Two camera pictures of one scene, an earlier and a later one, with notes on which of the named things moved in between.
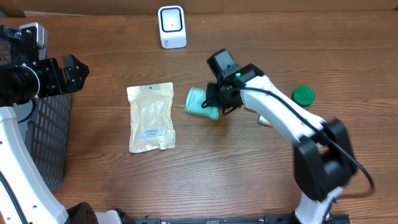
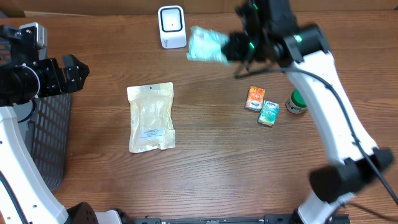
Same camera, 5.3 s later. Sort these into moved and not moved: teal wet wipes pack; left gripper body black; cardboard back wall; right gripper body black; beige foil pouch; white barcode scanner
Moved: right gripper body black; teal wet wipes pack
Not moved: left gripper body black; cardboard back wall; white barcode scanner; beige foil pouch
